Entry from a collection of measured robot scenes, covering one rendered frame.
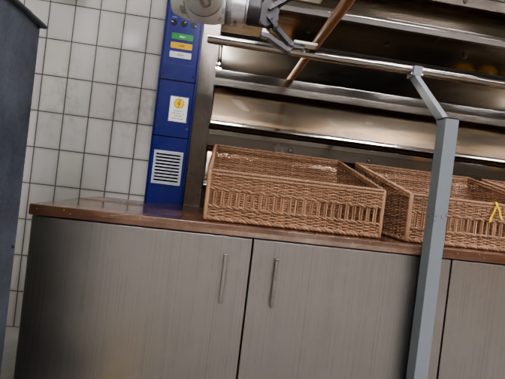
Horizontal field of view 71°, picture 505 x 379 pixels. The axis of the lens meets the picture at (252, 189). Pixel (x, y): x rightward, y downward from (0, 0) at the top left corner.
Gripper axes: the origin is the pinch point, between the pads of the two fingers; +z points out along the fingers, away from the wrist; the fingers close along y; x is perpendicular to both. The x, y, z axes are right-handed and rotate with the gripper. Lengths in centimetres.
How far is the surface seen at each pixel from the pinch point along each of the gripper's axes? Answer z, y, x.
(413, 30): 49, -22, -37
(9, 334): -97, 119, -46
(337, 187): 13.5, 46.9, -2.3
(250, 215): -12, 58, -3
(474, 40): 76, -22, -37
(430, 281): 40, 70, 8
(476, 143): 94, 17, -51
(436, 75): 48, 4, -14
